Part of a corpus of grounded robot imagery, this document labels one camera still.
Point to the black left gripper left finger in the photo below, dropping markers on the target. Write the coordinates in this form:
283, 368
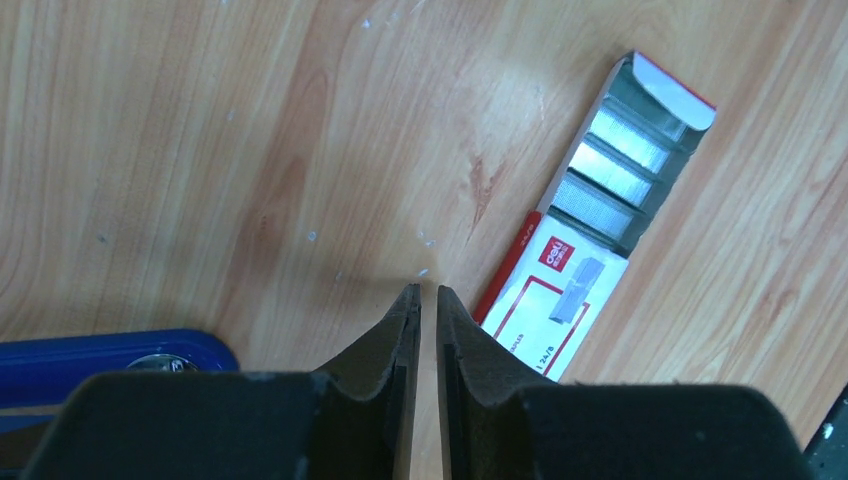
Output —
351, 418

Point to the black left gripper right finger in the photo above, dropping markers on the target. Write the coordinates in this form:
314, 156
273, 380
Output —
500, 419

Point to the blue black stapler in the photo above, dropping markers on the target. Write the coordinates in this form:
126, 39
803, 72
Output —
42, 373

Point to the staple box with staples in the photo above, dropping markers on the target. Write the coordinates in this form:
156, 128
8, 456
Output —
574, 247

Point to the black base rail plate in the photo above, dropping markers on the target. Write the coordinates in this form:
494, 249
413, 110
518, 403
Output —
826, 452

